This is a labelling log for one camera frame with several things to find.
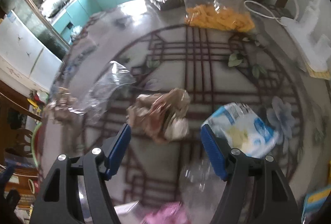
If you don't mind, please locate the brown paper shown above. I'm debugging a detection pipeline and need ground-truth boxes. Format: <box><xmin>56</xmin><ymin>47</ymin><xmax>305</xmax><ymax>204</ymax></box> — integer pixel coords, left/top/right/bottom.
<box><xmin>127</xmin><ymin>88</ymin><xmax>191</xmax><ymax>144</ymax></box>

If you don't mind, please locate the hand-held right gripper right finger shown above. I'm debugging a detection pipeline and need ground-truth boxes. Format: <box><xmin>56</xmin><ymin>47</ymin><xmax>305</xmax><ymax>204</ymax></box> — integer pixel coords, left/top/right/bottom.
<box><xmin>201</xmin><ymin>124</ymin><xmax>296</xmax><ymax>224</ymax></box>

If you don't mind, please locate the white refrigerator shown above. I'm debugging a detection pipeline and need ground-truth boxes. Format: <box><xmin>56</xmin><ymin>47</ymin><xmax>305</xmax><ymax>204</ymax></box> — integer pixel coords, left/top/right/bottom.
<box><xmin>0</xmin><ymin>11</ymin><xmax>64</xmax><ymax>90</ymax></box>

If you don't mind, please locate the dark tray of snacks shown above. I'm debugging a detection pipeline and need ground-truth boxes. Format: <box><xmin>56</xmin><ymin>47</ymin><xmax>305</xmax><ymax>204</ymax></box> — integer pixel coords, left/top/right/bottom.
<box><xmin>150</xmin><ymin>0</ymin><xmax>185</xmax><ymax>10</ymax></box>

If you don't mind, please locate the yellow mat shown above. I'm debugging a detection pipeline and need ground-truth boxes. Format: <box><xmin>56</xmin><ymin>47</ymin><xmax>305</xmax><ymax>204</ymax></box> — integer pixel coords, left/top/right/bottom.
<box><xmin>306</xmin><ymin>64</ymin><xmax>331</xmax><ymax>80</ymax></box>

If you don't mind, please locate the blue yellow toy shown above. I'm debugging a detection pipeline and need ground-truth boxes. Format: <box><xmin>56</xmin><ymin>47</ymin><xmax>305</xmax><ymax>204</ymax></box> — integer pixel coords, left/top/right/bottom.
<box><xmin>301</xmin><ymin>186</ymin><xmax>331</xmax><ymax>224</ymax></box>

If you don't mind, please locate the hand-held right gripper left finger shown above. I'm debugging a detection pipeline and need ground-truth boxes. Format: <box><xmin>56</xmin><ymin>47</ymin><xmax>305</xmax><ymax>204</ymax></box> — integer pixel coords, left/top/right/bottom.
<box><xmin>30</xmin><ymin>123</ymin><xmax>132</xmax><ymax>224</ymax></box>

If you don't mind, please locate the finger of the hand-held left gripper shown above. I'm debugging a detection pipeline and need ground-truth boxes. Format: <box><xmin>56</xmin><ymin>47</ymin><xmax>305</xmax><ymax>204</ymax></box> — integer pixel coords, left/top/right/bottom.
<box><xmin>0</xmin><ymin>189</ymin><xmax>21</xmax><ymax>217</ymax></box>

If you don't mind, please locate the blue white plastic pack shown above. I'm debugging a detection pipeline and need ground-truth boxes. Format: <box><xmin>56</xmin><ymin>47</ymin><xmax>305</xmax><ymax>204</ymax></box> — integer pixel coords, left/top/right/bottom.
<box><xmin>204</xmin><ymin>102</ymin><xmax>282</xmax><ymax>158</ymax></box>

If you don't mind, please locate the carved wooden chair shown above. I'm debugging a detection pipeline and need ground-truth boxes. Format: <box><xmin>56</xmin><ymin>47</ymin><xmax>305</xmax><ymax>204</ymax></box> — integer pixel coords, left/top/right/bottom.
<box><xmin>0</xmin><ymin>79</ymin><xmax>43</xmax><ymax>160</ymax></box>

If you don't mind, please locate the clear plastic wrap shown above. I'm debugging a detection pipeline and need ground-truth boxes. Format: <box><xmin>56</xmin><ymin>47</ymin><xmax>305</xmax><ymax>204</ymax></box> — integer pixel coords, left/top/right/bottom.
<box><xmin>44</xmin><ymin>61</ymin><xmax>136</xmax><ymax>123</ymax></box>

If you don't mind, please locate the white desk lamp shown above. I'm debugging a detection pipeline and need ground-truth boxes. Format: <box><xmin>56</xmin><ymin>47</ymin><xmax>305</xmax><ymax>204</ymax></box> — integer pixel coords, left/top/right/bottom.
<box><xmin>287</xmin><ymin>0</ymin><xmax>331</xmax><ymax>71</ymax></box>

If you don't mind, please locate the red bucket with green rim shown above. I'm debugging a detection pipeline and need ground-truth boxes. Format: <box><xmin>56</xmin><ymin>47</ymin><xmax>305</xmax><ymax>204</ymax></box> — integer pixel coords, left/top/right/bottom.
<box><xmin>31</xmin><ymin>122</ymin><xmax>46</xmax><ymax>170</ymax></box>

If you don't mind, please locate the pink plastic wrapper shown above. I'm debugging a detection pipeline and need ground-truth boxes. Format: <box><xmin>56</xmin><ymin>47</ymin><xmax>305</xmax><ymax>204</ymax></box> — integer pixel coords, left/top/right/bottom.
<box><xmin>141</xmin><ymin>201</ymin><xmax>193</xmax><ymax>224</ymax></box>

